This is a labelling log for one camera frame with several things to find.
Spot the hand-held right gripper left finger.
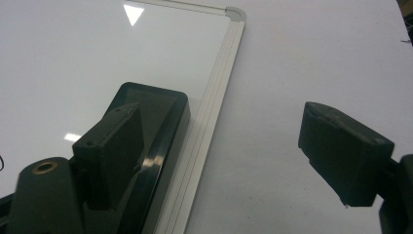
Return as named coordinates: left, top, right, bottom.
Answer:
left=71, top=102, right=144, bottom=211

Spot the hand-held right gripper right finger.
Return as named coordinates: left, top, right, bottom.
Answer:
left=297, top=100, right=395, bottom=208

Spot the black whiteboard eraser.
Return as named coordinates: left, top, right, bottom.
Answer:
left=104, top=81, right=191, bottom=234

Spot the whiteboard with aluminium frame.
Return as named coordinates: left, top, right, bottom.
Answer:
left=0, top=0, right=247, bottom=234

